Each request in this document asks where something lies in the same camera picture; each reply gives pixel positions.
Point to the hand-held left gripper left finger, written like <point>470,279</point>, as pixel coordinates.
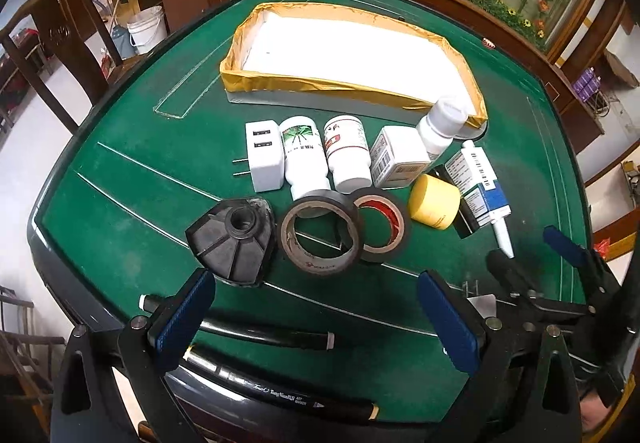
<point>182,318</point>

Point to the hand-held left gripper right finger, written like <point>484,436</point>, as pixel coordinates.
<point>450,323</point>

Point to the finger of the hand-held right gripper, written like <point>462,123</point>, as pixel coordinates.
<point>505,270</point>
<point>562,243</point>

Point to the white glue tube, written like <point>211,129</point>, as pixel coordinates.
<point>502,238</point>

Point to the black ribbed plastic funnel part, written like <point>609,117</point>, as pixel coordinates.
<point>225,253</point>

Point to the black marker white ends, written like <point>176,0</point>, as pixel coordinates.
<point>270,334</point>

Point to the black tape roll red core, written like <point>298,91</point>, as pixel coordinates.
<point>385,251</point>

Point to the black marker yellow tip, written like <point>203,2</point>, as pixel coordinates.
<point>280,390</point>

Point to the black tape roll brown core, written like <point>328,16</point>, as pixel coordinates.
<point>287,233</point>

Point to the small white barcode box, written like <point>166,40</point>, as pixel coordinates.
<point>400,158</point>

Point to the small white bottle wide cap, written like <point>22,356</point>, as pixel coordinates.
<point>440,123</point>

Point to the white USB wall charger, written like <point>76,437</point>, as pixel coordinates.
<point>265,158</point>

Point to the white bottle red label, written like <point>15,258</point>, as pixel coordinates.
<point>345,148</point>

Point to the white bottle green leaf label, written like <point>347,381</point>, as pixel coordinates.
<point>302,148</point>

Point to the white box with yellow tape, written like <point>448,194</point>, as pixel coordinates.
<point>350,53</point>

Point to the person's right hand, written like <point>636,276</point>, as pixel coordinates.
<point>596,410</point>

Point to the orange plastic bag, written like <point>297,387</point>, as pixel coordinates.
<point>602,248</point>

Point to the black yellow bundle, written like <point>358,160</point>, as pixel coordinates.
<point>631,183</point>

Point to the pack of purple bottles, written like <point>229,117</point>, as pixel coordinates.
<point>586,85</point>

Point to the cardboard box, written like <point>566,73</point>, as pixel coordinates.
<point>620,68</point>

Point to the grey water jug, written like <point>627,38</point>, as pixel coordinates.
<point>122,40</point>

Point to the white plastic bucket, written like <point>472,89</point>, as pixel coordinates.
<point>147,28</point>

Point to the dark wooden chair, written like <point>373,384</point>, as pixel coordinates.
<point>50,23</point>

